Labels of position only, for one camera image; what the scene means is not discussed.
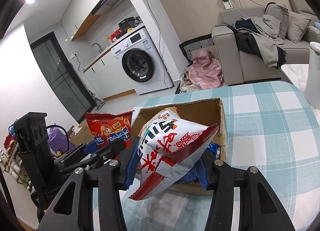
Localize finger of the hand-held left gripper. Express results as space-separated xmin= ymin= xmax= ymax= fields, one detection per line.
xmin=61 ymin=143 xmax=130 ymax=174
xmin=54 ymin=143 xmax=97 ymax=165

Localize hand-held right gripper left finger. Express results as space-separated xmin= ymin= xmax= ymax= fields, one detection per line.
xmin=37 ymin=136 xmax=142 ymax=231

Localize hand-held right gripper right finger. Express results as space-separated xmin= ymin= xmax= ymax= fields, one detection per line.
xmin=196 ymin=150 xmax=283 ymax=231

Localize red crisp bag blue label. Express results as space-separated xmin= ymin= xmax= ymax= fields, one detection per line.
xmin=85 ymin=111 xmax=134 ymax=160

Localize white red-edged noodle snack bag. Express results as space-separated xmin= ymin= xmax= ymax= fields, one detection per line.
xmin=129 ymin=107 xmax=220 ymax=201

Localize brown cardboard box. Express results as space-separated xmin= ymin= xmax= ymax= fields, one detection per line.
xmin=130 ymin=98 xmax=227 ymax=190

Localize open cardboard box with print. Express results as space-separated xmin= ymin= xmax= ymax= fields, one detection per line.
xmin=67 ymin=120 xmax=95 ymax=149

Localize purple bag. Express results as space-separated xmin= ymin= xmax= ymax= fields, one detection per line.
xmin=47 ymin=126 xmax=75 ymax=158

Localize shoe rack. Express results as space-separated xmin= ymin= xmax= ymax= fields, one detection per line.
xmin=0 ymin=131 xmax=38 ymax=196

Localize floor mop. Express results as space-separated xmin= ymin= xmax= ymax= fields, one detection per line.
xmin=85 ymin=85 xmax=105 ymax=111

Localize teal checked tablecloth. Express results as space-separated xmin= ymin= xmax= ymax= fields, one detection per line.
xmin=92 ymin=81 xmax=320 ymax=231

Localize dark glass door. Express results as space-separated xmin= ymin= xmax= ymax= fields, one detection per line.
xmin=30 ymin=32 xmax=92 ymax=121

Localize white kitchen counter cabinet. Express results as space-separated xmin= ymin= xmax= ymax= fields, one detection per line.
xmin=82 ymin=46 xmax=138 ymax=101

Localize beige cloth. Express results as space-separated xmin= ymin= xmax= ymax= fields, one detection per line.
xmin=179 ymin=71 xmax=200 ymax=94

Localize white washing machine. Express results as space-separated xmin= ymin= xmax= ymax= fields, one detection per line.
xmin=114 ymin=27 xmax=174 ymax=96

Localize pink cloth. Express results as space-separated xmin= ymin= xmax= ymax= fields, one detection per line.
xmin=187 ymin=50 xmax=223 ymax=91

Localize grey sofa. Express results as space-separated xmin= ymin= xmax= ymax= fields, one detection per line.
xmin=212 ymin=0 xmax=320 ymax=86

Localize black pressure cooker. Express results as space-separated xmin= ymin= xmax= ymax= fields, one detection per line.
xmin=118 ymin=17 xmax=135 ymax=33

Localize white upper kitchen cabinets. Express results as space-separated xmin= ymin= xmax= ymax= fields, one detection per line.
xmin=60 ymin=0 xmax=125 ymax=41

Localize pile of clothes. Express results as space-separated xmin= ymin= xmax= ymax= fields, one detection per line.
xmin=234 ymin=15 xmax=287 ymax=70

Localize white electric kettle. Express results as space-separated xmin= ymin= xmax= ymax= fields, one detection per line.
xmin=304 ymin=42 xmax=320 ymax=109

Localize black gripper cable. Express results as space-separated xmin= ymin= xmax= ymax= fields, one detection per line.
xmin=47 ymin=124 xmax=71 ymax=156

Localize white wall control panel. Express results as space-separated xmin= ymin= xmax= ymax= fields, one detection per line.
xmin=217 ymin=0 xmax=235 ymax=10

